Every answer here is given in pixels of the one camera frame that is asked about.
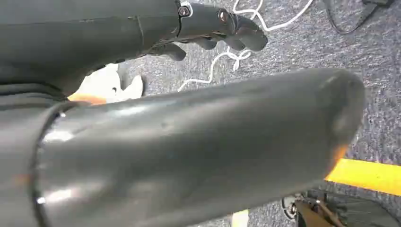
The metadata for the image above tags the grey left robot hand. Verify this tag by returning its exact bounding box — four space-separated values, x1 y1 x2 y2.
0 0 366 227

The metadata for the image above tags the pale yellow tape piece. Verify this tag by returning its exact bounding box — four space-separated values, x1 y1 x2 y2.
231 209 249 227

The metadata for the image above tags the ribbed grey left arm sleeve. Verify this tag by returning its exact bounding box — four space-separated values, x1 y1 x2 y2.
0 82 67 110

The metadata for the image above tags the yellow floor tape strip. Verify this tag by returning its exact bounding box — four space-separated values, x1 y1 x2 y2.
325 157 401 197

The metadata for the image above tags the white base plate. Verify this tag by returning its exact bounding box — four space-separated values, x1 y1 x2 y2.
67 62 145 106

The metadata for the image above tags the white cable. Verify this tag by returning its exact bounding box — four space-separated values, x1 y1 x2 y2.
177 0 314 93

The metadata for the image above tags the black cable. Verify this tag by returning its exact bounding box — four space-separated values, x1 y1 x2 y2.
323 0 395 35

